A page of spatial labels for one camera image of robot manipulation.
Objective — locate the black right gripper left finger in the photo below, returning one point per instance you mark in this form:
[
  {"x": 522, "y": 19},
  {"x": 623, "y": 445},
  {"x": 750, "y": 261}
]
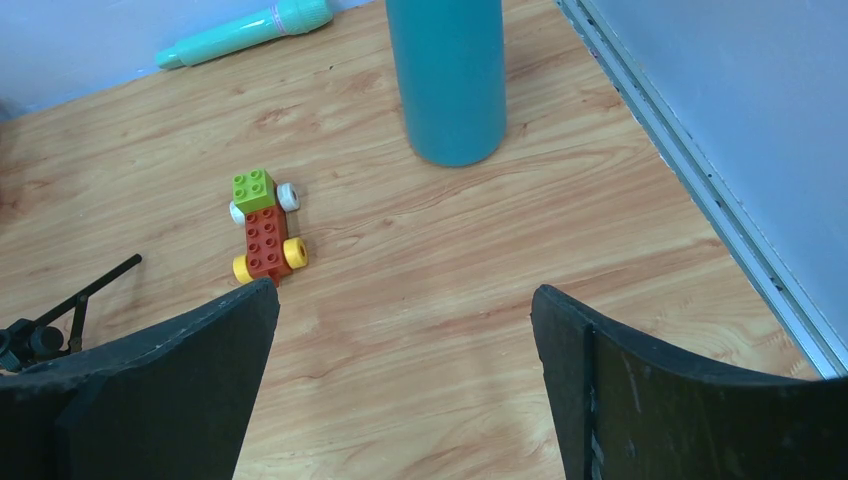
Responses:
[{"x": 171, "y": 401}]

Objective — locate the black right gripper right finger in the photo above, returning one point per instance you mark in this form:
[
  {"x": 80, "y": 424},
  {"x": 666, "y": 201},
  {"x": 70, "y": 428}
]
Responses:
[{"x": 627, "y": 405}]

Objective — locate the teal cylindrical vase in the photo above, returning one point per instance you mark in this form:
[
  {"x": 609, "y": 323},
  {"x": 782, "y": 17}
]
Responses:
[{"x": 450, "y": 67}]

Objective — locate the black microphone tripod stand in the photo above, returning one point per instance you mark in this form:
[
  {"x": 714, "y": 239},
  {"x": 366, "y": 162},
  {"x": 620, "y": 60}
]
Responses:
[{"x": 28, "y": 342}]

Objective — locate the toy brick car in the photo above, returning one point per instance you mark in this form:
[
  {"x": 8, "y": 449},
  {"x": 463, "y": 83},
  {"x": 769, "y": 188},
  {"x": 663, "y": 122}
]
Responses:
[{"x": 260, "y": 205}]

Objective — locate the mint green toy microphone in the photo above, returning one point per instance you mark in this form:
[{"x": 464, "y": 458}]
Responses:
[{"x": 283, "y": 18}]

